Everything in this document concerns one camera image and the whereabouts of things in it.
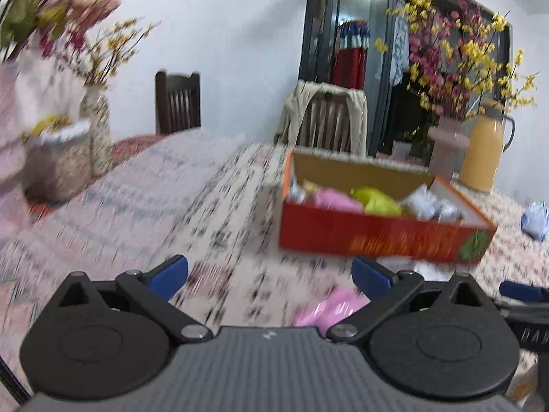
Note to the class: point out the white snack packet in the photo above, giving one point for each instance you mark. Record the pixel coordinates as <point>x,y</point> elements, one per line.
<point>297,194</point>

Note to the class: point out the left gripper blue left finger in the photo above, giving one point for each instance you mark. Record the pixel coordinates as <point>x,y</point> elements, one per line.
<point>168,278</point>

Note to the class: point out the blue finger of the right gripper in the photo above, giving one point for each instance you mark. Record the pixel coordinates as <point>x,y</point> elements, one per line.
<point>523,293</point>

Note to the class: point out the pink snack packet large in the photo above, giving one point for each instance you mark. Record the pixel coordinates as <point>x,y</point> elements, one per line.
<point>331,199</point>

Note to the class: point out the pink glass vase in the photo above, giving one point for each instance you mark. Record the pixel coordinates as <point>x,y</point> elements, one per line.
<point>449,139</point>

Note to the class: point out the yellow and red flower branches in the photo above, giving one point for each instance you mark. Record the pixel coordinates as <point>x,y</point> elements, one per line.
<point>451,60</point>

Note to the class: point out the red blue hanging garment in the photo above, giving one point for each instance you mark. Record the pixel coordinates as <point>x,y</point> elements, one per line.
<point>349,63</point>

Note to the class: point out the clear seed container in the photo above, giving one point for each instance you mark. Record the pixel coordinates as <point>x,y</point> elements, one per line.
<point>58,163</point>

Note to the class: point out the blue white plastic bag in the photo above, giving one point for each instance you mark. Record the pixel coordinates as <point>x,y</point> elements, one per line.
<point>535,221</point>

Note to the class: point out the yellow twig branches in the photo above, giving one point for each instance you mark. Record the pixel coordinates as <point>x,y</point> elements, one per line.
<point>95,60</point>

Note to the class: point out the floral ceramic vase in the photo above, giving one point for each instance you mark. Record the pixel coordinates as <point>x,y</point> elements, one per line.
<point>94,107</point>

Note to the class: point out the pink snack packet small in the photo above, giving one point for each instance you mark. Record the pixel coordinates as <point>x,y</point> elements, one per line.
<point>340,304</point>

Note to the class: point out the silver foil snack packet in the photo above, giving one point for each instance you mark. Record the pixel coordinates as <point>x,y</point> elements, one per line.
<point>423,204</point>

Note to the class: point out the large pale pink vase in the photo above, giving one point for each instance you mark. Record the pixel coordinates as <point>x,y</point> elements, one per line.
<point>15,214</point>

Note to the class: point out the patterned folded cloth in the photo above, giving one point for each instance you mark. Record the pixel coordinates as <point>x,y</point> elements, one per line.
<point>118,223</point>

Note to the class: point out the red orange cardboard box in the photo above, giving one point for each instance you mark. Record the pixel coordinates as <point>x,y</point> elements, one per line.
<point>307,228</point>

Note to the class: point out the green snack bar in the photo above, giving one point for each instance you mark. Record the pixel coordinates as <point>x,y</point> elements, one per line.
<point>376,203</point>

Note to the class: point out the yellow thermos jug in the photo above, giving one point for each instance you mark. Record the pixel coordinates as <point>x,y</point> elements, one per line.
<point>491,135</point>

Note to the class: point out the beige jacket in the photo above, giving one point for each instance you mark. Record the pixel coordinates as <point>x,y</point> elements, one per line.
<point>295,105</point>

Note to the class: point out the dark wooden chair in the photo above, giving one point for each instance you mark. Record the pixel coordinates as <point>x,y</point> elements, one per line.
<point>177,102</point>

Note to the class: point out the calligraphy tablecloth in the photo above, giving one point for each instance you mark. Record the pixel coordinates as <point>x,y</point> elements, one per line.
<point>240,276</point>

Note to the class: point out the wooden chair with jacket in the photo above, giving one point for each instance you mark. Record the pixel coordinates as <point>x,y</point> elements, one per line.
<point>326,124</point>

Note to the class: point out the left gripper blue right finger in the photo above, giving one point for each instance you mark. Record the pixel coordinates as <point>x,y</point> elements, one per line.
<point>372,278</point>

